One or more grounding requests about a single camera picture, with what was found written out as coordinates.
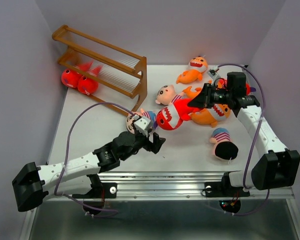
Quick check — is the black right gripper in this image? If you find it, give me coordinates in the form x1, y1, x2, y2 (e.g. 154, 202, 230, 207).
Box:
187, 82, 233, 109

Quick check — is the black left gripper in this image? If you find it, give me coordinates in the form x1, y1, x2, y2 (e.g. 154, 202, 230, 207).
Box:
119, 127, 165, 161

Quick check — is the red shark plush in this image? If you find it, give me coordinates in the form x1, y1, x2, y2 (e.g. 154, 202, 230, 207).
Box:
219, 78, 255, 95
61, 61, 93, 89
77, 65, 103, 96
156, 98, 201, 131

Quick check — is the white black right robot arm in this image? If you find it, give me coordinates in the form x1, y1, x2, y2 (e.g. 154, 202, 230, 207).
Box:
188, 72, 300, 195

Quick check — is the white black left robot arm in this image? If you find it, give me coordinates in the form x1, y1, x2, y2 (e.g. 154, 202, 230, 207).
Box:
12, 131, 166, 212

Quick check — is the boy doll near shelf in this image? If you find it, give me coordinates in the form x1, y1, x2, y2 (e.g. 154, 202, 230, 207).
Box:
125, 107, 158, 133

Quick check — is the brown wooden toy shelf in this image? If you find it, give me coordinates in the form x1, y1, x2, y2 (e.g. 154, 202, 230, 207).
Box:
52, 24, 148, 112

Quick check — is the middle orange shark plush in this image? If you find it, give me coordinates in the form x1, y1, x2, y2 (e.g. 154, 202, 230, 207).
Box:
182, 85, 203, 99

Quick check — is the orange shark plush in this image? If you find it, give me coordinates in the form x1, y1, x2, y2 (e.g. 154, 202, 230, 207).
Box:
176, 56, 208, 84
182, 85, 203, 99
191, 104, 232, 128

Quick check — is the near orange shark plush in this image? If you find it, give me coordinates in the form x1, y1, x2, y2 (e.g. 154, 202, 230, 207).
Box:
191, 104, 232, 128

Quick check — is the far orange shark plush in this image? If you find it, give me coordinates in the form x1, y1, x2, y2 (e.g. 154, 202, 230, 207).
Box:
176, 56, 208, 84

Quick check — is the boy doll centre table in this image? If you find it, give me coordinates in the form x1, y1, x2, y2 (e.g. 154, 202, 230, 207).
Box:
155, 84, 186, 106

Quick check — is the boy doll black hair front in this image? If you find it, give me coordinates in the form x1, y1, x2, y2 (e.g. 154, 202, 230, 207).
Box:
209, 127, 239, 161

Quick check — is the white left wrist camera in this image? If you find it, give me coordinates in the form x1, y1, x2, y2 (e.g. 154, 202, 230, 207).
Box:
132, 114, 153, 137

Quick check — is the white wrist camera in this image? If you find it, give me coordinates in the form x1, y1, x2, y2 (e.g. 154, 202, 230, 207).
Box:
132, 114, 153, 137
207, 67, 220, 80

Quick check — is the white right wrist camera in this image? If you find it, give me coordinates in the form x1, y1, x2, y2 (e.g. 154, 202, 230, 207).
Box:
207, 67, 220, 80

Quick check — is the aluminium mounting rail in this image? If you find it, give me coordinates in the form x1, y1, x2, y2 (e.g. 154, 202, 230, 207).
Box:
59, 171, 295, 201

